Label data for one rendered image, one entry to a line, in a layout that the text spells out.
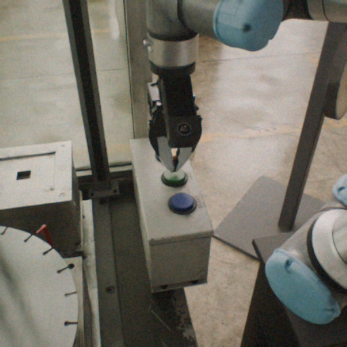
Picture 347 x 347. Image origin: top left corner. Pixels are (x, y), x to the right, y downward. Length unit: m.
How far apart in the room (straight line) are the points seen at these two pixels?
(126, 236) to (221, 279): 0.90
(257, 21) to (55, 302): 0.41
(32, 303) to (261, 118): 2.24
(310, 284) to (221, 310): 1.10
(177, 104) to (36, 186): 0.32
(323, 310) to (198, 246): 0.23
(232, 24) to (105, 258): 0.51
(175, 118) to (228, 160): 1.66
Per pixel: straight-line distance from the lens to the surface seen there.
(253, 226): 1.88
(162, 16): 0.58
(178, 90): 0.62
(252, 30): 0.49
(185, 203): 0.69
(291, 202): 1.79
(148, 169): 0.77
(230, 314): 1.62
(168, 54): 0.60
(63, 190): 0.75
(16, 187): 0.79
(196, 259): 0.71
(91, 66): 0.77
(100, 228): 0.87
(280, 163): 2.29
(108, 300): 0.76
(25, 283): 0.57
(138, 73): 0.81
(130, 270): 0.80
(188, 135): 0.59
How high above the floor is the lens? 1.39
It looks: 42 degrees down
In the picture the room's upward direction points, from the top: straight up
